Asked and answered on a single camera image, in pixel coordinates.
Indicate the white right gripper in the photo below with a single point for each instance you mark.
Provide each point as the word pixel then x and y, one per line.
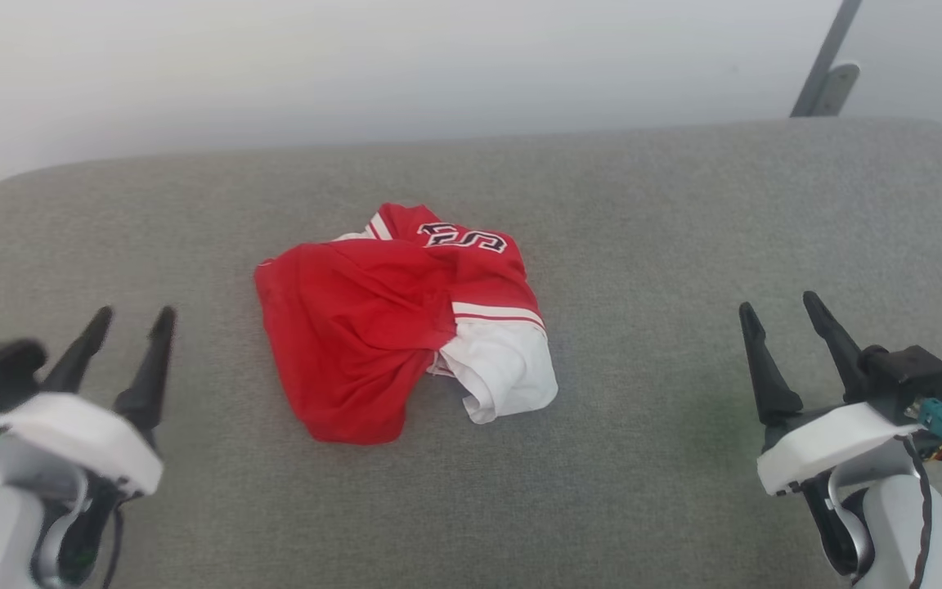
pixel 831 446

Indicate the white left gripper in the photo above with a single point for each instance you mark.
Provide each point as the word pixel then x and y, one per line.
pixel 70 433

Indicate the red and white jersey garment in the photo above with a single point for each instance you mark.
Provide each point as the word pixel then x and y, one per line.
pixel 356 327

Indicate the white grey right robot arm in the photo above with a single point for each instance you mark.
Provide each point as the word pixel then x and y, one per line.
pixel 912 532

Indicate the grey fabric sofa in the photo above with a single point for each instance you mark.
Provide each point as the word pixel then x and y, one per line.
pixel 684 245

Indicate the grey metal pole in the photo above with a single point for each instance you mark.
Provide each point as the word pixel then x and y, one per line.
pixel 829 49

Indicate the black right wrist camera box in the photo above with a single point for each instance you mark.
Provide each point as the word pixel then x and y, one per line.
pixel 912 372

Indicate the grey metal pole bracket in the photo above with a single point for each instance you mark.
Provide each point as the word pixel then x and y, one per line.
pixel 837 88

